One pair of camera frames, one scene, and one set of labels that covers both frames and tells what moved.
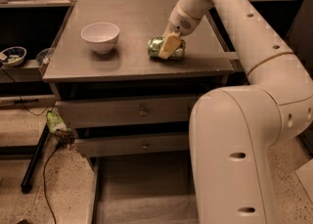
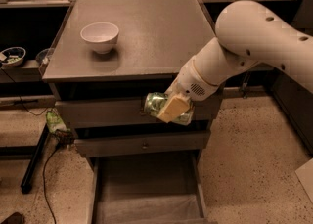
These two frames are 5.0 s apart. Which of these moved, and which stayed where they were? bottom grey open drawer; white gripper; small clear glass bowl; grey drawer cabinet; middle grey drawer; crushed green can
Moved: white gripper; crushed green can
Stayed: grey drawer cabinet; bottom grey open drawer; middle grey drawer; small clear glass bowl
